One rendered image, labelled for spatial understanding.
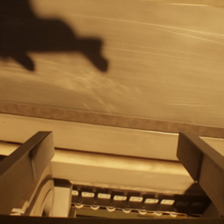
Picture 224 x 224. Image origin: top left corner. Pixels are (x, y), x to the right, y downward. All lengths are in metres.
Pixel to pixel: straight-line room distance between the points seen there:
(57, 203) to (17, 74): 0.44
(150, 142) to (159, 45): 0.25
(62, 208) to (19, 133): 0.30
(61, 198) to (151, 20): 0.57
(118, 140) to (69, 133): 0.13
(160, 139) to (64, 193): 0.37
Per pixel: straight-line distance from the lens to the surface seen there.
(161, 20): 0.29
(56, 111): 0.40
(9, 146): 0.53
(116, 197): 0.71
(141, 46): 0.29
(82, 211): 2.89
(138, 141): 0.43
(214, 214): 0.74
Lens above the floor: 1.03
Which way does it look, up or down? 51 degrees down
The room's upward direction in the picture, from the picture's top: 175 degrees counter-clockwise
